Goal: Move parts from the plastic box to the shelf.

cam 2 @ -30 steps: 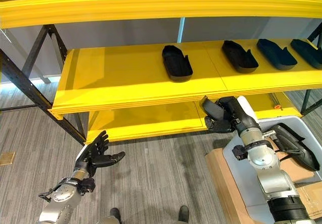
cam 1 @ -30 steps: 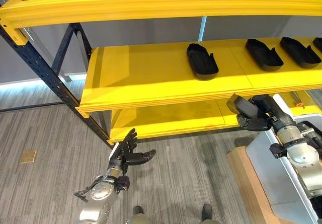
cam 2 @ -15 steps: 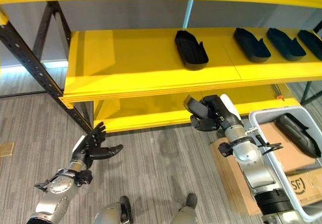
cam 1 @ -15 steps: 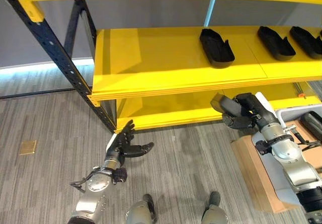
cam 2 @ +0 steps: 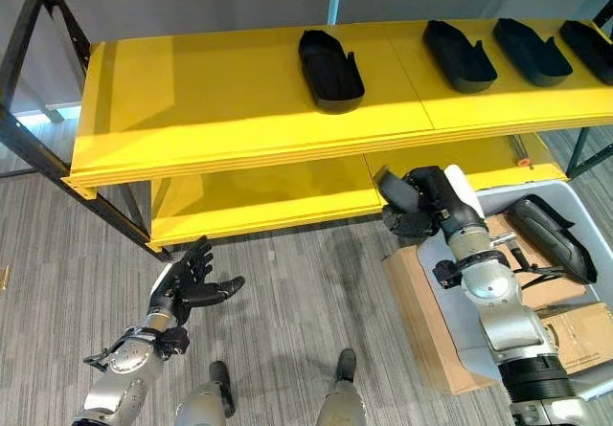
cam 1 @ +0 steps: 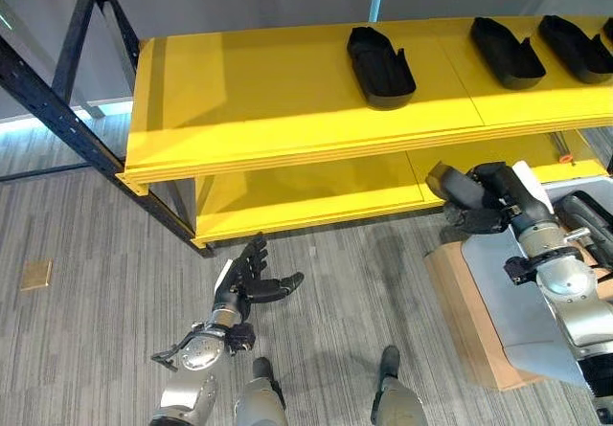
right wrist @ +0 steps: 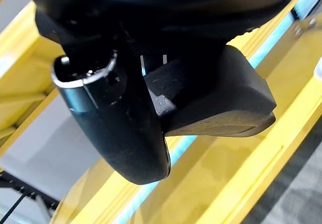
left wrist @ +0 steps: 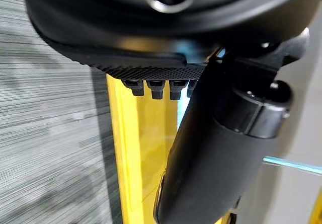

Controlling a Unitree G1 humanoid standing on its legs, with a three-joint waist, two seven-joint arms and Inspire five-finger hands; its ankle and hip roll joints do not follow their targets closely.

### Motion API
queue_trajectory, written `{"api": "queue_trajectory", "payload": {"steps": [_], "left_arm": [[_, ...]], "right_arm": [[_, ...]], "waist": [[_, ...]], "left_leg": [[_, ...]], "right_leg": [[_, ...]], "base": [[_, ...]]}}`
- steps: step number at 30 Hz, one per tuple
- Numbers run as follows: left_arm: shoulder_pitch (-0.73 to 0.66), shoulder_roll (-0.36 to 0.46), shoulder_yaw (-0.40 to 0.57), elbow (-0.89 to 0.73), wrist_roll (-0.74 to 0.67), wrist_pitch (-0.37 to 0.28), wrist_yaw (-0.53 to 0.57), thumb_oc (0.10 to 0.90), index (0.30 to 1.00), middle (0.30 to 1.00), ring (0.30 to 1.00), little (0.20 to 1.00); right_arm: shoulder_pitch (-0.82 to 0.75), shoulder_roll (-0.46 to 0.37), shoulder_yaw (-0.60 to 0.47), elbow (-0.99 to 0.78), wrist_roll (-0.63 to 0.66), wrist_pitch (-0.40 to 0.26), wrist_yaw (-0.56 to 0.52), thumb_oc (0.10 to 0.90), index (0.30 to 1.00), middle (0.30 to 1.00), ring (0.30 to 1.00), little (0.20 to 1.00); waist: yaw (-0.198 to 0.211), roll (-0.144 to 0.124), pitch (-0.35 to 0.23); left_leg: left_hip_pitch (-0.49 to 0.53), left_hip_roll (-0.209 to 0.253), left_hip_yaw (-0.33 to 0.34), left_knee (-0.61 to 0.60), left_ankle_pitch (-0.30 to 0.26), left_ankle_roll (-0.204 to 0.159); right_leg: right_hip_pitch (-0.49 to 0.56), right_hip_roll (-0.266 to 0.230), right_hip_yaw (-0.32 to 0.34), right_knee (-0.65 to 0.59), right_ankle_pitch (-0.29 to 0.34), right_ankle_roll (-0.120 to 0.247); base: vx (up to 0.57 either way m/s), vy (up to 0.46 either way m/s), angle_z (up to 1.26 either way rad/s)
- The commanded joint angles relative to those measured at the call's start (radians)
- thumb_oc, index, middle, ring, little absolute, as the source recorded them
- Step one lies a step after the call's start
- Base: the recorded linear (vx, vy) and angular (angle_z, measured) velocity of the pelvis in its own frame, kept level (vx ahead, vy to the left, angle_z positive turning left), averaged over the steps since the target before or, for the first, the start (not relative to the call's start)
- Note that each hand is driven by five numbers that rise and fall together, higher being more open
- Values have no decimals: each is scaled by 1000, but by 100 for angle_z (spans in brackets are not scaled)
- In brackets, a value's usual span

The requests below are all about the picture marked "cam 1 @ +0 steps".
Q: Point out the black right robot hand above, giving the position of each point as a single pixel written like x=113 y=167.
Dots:
x=507 y=191

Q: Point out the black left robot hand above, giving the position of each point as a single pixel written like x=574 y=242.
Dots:
x=249 y=273

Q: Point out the black sole-shaped part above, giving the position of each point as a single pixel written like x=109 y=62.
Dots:
x=380 y=69
x=507 y=55
x=574 y=48
x=582 y=220
x=447 y=183

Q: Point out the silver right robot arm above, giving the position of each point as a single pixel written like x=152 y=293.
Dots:
x=570 y=287

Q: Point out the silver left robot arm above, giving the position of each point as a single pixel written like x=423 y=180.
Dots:
x=191 y=356

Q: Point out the yellow shelf board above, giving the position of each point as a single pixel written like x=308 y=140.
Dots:
x=311 y=196
x=287 y=110

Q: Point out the brown cardboard box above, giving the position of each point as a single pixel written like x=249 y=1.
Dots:
x=460 y=311

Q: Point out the small orange clip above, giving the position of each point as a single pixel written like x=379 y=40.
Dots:
x=567 y=158

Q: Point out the silver left robot leg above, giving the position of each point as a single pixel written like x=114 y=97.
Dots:
x=261 y=397

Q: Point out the silver robot leg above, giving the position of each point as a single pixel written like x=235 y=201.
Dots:
x=397 y=397
x=261 y=397

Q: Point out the silver right robot leg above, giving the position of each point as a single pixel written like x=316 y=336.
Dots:
x=397 y=397

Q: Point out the brass floor plate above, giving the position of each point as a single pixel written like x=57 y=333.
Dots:
x=36 y=275

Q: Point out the black metal shelf frame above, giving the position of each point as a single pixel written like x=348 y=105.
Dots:
x=48 y=105

